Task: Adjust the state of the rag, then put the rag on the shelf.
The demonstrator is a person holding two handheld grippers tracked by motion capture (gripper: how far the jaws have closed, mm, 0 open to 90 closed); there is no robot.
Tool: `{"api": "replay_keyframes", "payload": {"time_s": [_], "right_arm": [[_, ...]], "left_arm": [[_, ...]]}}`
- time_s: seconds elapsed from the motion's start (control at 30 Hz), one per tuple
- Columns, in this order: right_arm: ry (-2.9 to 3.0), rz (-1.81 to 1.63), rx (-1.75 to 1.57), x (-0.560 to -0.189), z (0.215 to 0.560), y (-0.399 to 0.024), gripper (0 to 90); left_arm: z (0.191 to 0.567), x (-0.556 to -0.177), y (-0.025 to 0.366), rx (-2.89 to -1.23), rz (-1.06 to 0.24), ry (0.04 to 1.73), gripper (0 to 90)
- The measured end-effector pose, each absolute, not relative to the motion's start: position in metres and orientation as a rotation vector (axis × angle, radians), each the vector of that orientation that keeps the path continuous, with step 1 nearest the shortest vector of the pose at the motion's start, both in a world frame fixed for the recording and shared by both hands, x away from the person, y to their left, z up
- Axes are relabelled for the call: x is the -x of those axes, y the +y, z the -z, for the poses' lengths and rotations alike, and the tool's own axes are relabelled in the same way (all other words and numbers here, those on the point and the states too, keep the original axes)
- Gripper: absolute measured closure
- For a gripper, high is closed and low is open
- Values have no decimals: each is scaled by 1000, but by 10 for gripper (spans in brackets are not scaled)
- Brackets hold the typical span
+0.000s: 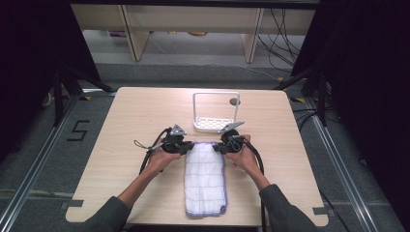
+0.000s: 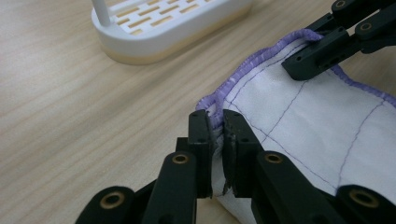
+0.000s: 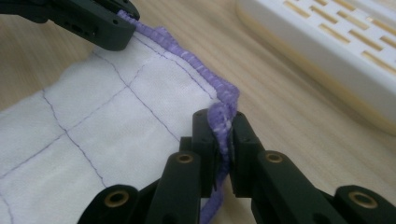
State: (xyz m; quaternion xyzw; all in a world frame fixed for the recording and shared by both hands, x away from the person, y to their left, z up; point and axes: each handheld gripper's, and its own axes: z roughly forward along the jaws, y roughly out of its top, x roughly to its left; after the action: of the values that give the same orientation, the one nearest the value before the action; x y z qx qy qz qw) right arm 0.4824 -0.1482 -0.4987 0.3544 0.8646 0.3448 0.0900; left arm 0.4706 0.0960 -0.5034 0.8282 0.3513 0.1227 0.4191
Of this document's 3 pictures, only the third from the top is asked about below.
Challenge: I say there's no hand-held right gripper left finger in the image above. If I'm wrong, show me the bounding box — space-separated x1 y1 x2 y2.
179 108 219 199

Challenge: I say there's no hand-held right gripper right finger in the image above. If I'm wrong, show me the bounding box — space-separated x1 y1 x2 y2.
229 111 266 199

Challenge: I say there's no white cloth with purple edge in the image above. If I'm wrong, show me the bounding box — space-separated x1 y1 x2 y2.
0 8 241 224

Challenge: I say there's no white slotted plastic basket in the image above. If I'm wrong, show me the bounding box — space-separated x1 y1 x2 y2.
234 0 396 136

